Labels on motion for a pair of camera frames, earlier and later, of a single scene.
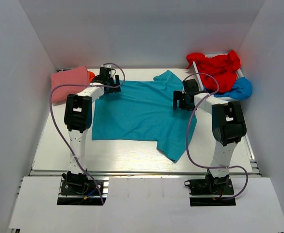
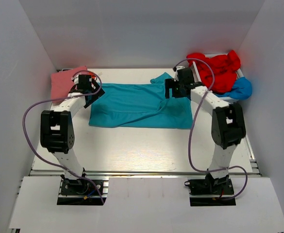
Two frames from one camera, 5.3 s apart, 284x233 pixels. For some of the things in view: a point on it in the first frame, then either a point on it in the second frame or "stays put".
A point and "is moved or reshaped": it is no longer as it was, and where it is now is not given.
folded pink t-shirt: (78, 76) stays put
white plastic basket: (239, 74) stays put
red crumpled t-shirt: (218, 73) stays put
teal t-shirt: (143, 110) is moved or reshaped
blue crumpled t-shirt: (242, 90) stays put
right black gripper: (180, 99) to (168, 88)
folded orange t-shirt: (91, 75) stays put
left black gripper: (113, 84) to (94, 96)
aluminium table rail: (147, 172) stays put
